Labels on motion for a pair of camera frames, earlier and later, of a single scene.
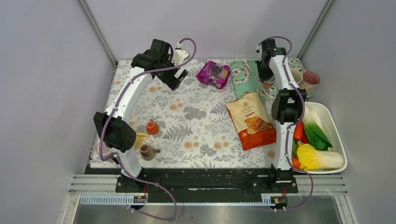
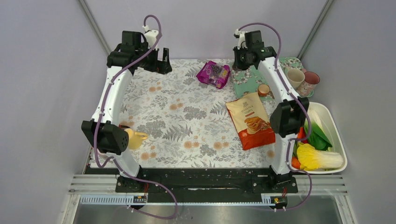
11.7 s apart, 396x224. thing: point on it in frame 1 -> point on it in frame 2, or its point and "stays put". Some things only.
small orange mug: [152, 128] -> [263, 90]
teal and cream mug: [297, 76] stays put
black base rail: [200, 185] stays put
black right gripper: [264, 76] -> [236, 64]
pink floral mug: [310, 79] stays put
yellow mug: [138, 142] stays put
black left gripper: [172, 81] -> [163, 66]
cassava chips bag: [254, 126] stays put
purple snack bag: [214, 74] stays put
